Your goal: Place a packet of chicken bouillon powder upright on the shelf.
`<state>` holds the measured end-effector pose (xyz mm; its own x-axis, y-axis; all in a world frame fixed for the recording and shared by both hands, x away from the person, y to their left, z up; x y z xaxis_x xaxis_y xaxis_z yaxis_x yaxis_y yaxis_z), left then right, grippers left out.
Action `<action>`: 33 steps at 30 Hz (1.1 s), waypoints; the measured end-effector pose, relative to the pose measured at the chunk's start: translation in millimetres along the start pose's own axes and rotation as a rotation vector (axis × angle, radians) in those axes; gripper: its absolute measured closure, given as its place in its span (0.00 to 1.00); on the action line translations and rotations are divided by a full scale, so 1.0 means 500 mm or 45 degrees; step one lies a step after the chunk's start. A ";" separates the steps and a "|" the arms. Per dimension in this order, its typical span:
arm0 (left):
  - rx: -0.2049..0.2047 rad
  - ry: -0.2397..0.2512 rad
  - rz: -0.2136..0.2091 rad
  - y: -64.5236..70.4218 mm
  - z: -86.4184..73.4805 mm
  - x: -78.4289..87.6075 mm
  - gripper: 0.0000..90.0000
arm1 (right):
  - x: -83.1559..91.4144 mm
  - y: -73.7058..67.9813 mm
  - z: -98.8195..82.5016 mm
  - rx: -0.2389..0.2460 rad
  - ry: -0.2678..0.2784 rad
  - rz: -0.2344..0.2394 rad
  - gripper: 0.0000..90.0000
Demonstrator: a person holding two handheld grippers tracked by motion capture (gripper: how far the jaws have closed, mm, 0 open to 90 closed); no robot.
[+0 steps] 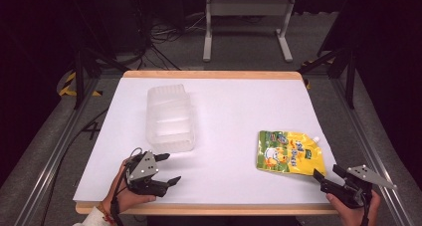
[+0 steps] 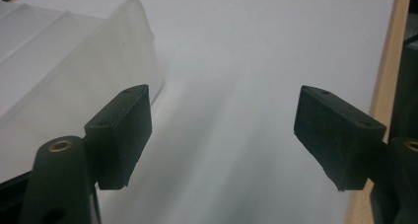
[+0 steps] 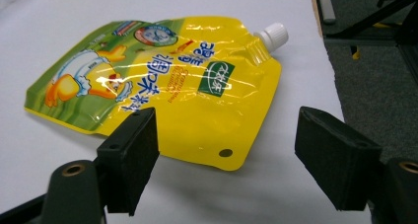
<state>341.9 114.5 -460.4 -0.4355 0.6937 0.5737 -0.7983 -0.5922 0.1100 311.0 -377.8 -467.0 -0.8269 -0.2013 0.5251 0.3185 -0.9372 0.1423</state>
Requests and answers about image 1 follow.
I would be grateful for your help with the yellow black hazard tape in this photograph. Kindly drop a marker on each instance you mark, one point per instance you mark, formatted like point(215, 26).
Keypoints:
point(66, 86)
point(307, 81)

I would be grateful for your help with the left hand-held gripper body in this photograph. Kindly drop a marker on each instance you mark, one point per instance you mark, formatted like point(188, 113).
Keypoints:
point(142, 173)

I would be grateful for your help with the person's left hand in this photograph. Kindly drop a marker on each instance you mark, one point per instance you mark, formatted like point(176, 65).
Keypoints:
point(124, 199)

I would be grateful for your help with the white metal stand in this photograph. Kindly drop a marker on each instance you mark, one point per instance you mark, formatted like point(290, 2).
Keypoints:
point(249, 7)

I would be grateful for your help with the black metal stand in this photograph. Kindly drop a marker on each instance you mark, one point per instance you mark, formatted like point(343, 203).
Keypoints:
point(348, 70)
point(79, 70)

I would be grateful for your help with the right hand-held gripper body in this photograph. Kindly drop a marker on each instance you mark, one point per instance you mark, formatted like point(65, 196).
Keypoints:
point(356, 182)

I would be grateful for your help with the clear plastic container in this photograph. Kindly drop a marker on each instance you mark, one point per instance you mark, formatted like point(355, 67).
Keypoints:
point(169, 119)

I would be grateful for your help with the yellow spout pouch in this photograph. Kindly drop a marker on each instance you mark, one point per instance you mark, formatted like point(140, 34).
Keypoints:
point(290, 153)

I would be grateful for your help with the white paper sheet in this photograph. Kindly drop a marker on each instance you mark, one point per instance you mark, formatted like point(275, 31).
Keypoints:
point(225, 119)

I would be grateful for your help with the aluminium rail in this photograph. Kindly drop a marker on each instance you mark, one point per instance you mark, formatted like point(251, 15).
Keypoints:
point(56, 153)
point(368, 136)

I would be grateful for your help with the person's right hand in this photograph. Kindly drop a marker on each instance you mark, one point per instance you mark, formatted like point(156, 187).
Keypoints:
point(348, 216)

